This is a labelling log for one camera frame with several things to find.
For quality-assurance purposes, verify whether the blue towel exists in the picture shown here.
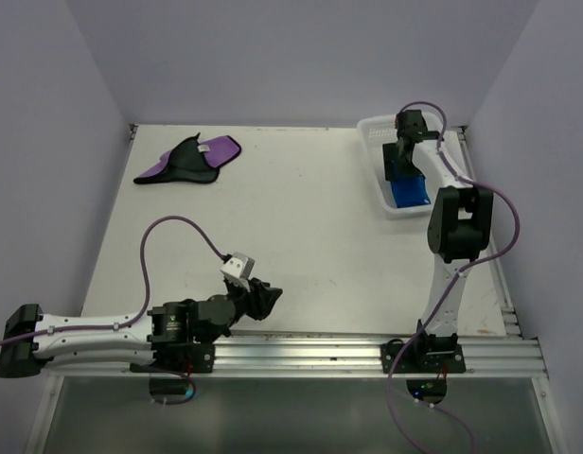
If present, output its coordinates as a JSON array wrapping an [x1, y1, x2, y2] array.
[[390, 176, 431, 208]]

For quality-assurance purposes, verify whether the purple and grey towel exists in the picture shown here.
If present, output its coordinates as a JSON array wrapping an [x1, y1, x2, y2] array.
[[133, 133, 242, 185]]

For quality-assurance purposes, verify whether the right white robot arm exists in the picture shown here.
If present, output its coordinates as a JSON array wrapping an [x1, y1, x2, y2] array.
[[380, 104, 493, 374]]

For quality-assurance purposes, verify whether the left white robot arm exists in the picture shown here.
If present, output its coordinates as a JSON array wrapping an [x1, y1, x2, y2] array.
[[0, 278, 283, 378]]

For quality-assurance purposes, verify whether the white plastic basket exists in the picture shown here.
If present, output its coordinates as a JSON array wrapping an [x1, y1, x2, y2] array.
[[357, 107, 468, 219]]

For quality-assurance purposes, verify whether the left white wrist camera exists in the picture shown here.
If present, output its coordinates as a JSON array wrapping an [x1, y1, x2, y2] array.
[[220, 253, 255, 291]]

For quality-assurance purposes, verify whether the aluminium frame rail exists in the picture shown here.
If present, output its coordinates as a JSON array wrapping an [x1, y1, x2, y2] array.
[[45, 333, 548, 379]]

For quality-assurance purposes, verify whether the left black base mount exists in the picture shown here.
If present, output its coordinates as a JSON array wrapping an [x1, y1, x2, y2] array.
[[130, 343, 216, 375]]

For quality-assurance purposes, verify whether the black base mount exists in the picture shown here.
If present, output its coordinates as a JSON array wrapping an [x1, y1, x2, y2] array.
[[130, 343, 216, 375], [380, 339, 467, 374]]

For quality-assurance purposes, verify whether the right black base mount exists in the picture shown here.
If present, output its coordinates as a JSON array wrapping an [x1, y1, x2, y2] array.
[[380, 339, 467, 374]]

